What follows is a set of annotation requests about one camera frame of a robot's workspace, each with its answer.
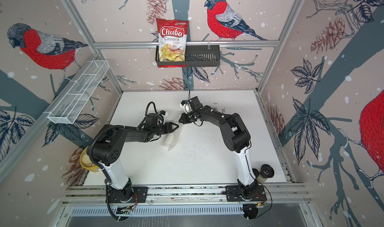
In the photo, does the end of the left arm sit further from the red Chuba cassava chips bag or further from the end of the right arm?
the red Chuba cassava chips bag

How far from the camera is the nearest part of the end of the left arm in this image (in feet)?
2.61

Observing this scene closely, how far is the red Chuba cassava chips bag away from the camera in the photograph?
0.84 m

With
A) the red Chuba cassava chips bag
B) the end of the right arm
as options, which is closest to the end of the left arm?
the end of the right arm

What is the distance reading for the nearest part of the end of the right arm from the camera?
78 cm

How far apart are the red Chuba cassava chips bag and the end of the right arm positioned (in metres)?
0.26

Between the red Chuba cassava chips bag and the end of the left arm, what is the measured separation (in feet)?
1.07
